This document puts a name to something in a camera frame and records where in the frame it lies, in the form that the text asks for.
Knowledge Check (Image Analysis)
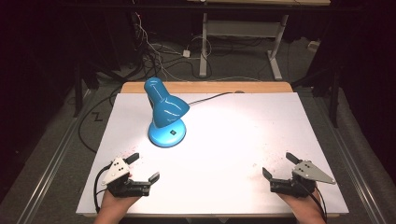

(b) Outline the blue desk lamp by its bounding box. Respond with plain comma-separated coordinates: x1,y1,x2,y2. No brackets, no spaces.
143,77,191,148

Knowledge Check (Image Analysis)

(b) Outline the white metal desk frame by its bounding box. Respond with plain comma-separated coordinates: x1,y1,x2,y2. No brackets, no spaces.
198,12,290,81

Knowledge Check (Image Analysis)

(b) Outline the person's left hand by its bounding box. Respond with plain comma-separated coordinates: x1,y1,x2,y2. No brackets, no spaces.
100,188,142,219

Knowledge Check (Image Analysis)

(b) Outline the aluminium floor rail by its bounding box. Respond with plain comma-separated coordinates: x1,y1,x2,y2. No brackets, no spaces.
306,91,389,224
15,89,94,224

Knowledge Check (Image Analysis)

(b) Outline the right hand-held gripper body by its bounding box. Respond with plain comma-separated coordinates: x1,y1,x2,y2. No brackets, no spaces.
269,160,337,199

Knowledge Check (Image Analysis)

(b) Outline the black floor cable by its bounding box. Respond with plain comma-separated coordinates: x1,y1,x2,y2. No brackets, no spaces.
78,88,123,154

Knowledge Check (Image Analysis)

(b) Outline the person's right hand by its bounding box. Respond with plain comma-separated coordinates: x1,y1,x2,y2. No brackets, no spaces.
276,188,322,220

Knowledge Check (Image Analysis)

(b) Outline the black lamp cable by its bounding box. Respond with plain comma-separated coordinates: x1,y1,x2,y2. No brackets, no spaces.
188,91,246,106

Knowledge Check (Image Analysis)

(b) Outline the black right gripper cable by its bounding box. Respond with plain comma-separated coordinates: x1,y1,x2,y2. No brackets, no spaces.
295,178,329,224

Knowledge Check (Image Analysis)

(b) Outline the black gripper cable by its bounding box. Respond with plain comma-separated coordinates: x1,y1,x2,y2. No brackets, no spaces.
295,178,329,224
92,161,115,215

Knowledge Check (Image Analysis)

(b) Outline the bundle of floor cables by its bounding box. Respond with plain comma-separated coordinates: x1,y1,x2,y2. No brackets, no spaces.
130,12,219,82

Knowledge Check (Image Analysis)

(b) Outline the small white box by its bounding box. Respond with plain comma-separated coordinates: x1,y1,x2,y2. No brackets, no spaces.
307,40,321,53

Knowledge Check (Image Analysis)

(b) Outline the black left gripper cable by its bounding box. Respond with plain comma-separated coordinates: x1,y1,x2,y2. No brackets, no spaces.
92,161,115,215

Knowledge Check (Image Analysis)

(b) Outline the white board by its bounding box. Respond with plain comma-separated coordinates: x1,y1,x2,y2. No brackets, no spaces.
76,91,350,217

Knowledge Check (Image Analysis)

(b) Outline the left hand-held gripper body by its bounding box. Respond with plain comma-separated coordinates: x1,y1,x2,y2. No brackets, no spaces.
101,157,152,199

